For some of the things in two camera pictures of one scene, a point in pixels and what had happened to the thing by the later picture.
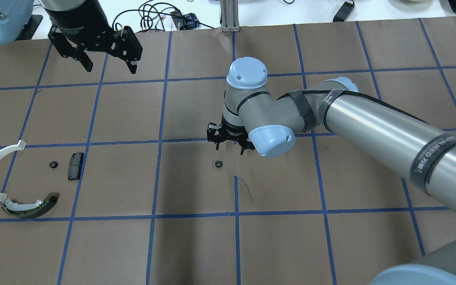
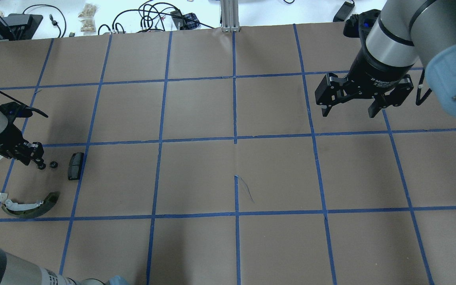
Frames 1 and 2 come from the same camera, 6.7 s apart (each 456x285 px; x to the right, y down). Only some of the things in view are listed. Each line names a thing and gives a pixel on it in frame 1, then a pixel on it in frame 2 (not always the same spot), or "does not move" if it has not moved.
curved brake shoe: (26, 211) does not move
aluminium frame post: (229, 16) does not move
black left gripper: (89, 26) → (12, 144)
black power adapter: (343, 13) does not move
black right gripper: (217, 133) → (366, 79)
